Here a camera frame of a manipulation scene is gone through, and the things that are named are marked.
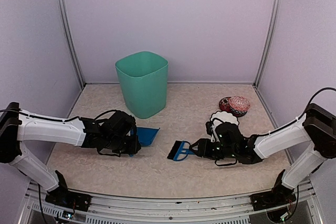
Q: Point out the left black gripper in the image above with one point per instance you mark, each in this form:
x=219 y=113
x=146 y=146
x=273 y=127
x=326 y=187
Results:
x=133 y=149

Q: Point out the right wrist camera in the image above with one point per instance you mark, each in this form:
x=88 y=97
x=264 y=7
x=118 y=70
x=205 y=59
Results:
x=210 y=130

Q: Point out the front aluminium rail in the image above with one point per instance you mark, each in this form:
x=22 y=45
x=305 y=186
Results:
x=114 y=209

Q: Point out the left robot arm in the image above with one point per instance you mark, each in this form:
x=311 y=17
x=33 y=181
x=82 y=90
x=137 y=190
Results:
x=113 y=136

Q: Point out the red patterned bowl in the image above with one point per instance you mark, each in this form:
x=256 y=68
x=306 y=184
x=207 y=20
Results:
x=236 y=105

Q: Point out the teal plastic waste bin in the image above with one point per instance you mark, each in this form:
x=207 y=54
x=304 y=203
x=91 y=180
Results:
x=143 y=81

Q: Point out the white fluted bowl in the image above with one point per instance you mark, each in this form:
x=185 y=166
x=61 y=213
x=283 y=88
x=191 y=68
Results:
x=222 y=117

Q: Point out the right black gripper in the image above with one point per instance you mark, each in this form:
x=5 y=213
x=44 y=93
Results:
x=203 y=150

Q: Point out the blue dustpan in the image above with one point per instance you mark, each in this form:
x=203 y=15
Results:
x=143 y=137

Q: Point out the blue hand brush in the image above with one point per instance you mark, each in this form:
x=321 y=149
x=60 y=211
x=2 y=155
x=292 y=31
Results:
x=180 y=151

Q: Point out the right aluminium frame post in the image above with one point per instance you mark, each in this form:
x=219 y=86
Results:
x=268 y=42

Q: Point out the left aluminium frame post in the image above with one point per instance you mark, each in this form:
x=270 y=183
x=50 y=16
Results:
x=70 y=43

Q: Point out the aluminium frame post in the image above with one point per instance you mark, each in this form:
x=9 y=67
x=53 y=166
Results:
x=70 y=43
x=268 y=42

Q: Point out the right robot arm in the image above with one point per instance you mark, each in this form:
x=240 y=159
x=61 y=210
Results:
x=315 y=125

